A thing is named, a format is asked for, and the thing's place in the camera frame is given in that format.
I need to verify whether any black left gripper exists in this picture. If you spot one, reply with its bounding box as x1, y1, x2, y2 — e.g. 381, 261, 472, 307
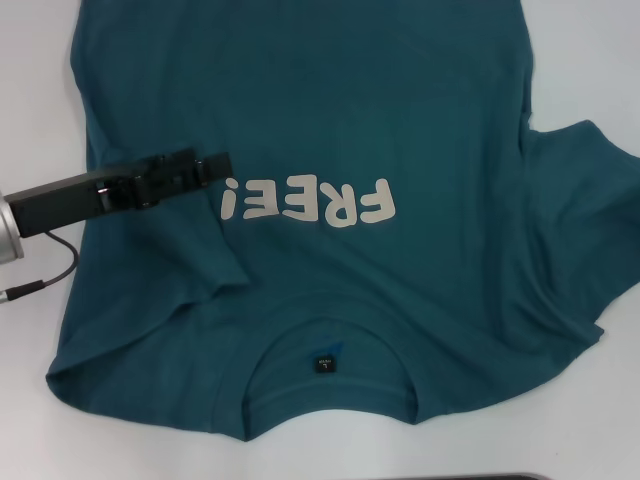
9, 155, 165, 237

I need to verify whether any teal blue printed T-shirt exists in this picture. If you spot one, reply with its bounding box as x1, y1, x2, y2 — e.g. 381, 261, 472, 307
44, 0, 640, 444

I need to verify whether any left arm cable with plug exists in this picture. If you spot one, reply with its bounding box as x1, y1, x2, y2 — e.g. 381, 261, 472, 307
0, 229, 80, 305

